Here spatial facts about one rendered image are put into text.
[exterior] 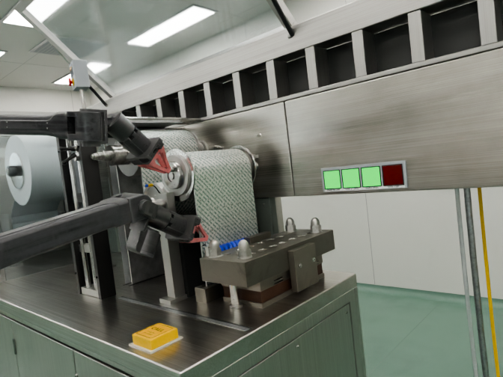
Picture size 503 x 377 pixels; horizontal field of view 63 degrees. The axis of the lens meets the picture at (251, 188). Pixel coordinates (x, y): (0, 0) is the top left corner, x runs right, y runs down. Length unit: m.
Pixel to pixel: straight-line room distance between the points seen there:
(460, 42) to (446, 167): 0.31
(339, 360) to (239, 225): 0.47
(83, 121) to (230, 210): 0.47
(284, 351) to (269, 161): 0.60
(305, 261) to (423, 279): 2.69
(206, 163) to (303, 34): 0.48
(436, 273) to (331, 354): 2.57
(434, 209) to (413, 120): 2.51
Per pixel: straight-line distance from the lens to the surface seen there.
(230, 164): 1.21
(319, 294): 1.11
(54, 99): 7.13
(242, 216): 1.23
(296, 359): 1.07
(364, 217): 3.82
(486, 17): 1.09
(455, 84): 1.07
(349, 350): 1.29
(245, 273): 0.97
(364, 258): 3.92
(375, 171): 1.13
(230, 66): 1.46
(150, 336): 0.92
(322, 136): 1.21
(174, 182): 1.13
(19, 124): 1.10
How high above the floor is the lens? 1.25
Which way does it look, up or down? 3 degrees down
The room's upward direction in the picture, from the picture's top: 7 degrees counter-clockwise
